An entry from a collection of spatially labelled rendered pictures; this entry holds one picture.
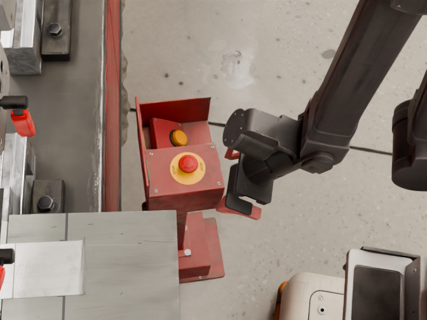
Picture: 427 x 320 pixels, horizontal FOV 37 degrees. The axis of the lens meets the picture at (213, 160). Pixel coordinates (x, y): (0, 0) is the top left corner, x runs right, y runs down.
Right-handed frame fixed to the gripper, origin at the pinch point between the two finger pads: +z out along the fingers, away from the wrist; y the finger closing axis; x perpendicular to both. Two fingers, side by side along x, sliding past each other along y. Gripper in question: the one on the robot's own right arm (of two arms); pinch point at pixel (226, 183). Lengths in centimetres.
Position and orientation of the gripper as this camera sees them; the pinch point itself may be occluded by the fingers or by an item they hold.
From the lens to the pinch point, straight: 105.7
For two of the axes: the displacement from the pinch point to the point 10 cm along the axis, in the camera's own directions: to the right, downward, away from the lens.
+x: 8.4, 3.4, 4.2
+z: -5.2, 2.9, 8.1
